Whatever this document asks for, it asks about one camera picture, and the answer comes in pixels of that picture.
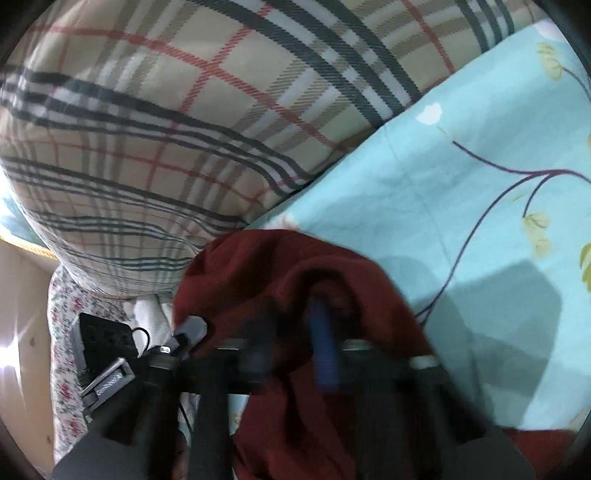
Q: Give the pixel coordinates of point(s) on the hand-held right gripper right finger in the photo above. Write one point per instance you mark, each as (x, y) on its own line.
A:
(325, 346)

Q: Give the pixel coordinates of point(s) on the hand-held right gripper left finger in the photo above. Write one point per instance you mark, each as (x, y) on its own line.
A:
(261, 344)

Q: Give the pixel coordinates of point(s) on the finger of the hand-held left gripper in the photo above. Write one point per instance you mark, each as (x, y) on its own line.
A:
(190, 330)

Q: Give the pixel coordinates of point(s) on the dark red garment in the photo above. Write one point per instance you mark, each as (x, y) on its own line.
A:
(277, 267)

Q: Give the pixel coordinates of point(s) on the white textured towel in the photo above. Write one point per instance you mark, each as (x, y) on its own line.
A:
(150, 311)

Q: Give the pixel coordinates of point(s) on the white pink floral pillow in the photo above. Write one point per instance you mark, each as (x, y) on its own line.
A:
(64, 323)

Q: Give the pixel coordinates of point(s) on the beige wooden headboard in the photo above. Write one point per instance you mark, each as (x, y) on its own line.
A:
(25, 323)

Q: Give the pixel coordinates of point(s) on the gold framed floral painting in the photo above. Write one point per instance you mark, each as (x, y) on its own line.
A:
(16, 226)

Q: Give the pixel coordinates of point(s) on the turquoise floral bedsheet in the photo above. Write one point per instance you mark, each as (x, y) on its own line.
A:
(415, 207)

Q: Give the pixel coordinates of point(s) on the plaid beige pillow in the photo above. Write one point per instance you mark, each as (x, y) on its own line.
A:
(161, 138)

